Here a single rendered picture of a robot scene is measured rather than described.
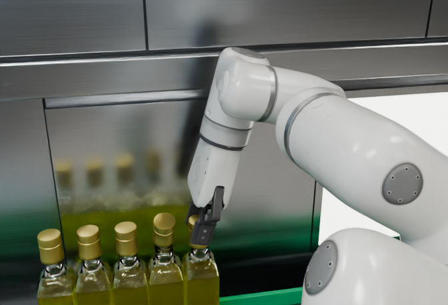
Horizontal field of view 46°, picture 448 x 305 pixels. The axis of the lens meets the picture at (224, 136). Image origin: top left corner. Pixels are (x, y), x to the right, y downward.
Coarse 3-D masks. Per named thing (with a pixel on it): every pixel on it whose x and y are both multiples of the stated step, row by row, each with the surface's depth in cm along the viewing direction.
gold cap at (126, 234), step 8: (120, 224) 82; (128, 224) 82; (120, 232) 80; (128, 232) 80; (136, 232) 81; (120, 240) 81; (128, 240) 81; (136, 240) 82; (120, 248) 81; (128, 248) 81; (136, 248) 82; (128, 256) 82
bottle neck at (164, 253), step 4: (172, 244) 84; (156, 248) 83; (160, 248) 83; (164, 248) 83; (168, 248) 83; (172, 248) 84; (156, 252) 83; (160, 252) 83; (164, 252) 83; (168, 252) 83; (172, 252) 84; (156, 256) 84; (160, 256) 83; (164, 256) 83; (168, 256) 83; (172, 256) 84; (156, 260) 84; (160, 260) 84; (164, 260) 83; (168, 260) 84; (172, 260) 84
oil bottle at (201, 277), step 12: (192, 264) 84; (204, 264) 84; (216, 264) 86; (192, 276) 84; (204, 276) 85; (216, 276) 85; (192, 288) 85; (204, 288) 86; (216, 288) 86; (192, 300) 86; (204, 300) 86; (216, 300) 87
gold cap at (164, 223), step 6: (156, 216) 81; (162, 216) 81; (168, 216) 81; (156, 222) 80; (162, 222) 80; (168, 222) 80; (174, 222) 81; (156, 228) 80; (162, 228) 80; (168, 228) 80; (174, 228) 81; (156, 234) 81; (162, 234) 80; (168, 234) 81; (174, 234) 83; (156, 240) 82; (162, 240) 81; (168, 240) 82; (162, 246) 82
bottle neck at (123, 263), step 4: (120, 256) 82; (132, 256) 82; (136, 256) 83; (120, 260) 83; (124, 260) 82; (128, 260) 82; (132, 260) 83; (136, 260) 83; (120, 264) 83; (124, 264) 83; (128, 264) 83; (132, 264) 83; (136, 264) 83
